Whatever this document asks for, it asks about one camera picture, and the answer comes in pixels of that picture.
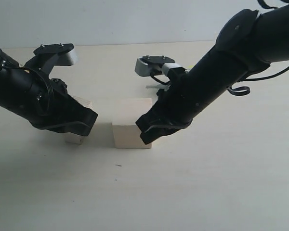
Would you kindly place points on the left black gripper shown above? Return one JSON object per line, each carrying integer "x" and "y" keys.
{"x": 46, "y": 104}

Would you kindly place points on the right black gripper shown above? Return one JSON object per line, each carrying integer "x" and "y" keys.
{"x": 190, "y": 92}

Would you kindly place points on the medium striped wooden cube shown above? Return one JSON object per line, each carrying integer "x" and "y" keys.
{"x": 86, "y": 103}

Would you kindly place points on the large pale wooden cube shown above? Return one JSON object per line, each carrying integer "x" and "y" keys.
{"x": 125, "y": 131}

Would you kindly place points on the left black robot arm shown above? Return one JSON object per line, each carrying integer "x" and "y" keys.
{"x": 8, "y": 96}

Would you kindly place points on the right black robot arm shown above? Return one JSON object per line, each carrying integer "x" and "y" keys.
{"x": 246, "y": 45}

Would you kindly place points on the small pale wooden cube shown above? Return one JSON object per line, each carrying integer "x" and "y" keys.
{"x": 73, "y": 138}

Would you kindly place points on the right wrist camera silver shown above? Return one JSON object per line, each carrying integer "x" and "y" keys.
{"x": 156, "y": 65}

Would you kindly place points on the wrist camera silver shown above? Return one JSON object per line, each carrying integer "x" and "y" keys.
{"x": 46, "y": 57}
{"x": 156, "y": 65}

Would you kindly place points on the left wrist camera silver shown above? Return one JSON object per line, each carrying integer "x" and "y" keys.
{"x": 46, "y": 57}

